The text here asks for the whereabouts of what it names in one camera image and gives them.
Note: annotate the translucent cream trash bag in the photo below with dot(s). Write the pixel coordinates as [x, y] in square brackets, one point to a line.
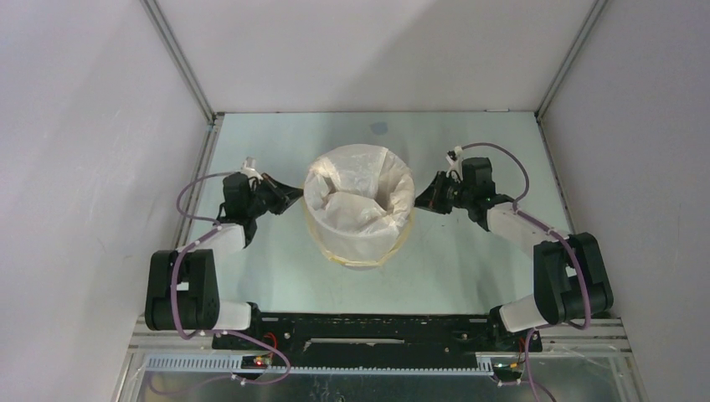
[359, 202]

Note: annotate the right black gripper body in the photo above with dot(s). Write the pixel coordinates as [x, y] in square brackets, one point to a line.
[444, 191]

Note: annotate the aluminium frame post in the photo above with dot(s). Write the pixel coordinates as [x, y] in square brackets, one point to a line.
[174, 49]
[573, 52]

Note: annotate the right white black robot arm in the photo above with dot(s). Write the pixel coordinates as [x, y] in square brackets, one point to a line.
[570, 281]

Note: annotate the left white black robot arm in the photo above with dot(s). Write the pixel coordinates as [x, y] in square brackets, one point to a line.
[183, 290]

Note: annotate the grey slotted cable duct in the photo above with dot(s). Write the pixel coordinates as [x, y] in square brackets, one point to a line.
[239, 364]

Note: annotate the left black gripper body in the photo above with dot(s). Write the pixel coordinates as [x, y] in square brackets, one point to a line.
[261, 198]

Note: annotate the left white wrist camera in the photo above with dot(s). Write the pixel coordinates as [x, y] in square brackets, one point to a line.
[248, 168]

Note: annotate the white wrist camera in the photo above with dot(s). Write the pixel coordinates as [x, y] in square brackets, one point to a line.
[248, 168]
[454, 159]

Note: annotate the right aluminium frame post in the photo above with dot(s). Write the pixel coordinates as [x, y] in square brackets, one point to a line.
[573, 52]

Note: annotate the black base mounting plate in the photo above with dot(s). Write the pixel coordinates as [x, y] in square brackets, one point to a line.
[402, 341]

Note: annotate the left aluminium floor rail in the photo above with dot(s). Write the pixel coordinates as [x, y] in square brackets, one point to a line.
[191, 199]

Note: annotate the left aluminium frame post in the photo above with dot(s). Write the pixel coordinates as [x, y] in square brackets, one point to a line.
[174, 49]

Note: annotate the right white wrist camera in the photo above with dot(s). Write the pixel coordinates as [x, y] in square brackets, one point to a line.
[454, 159]

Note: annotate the grey plastic trash bin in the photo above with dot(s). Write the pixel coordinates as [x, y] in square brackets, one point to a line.
[359, 265]

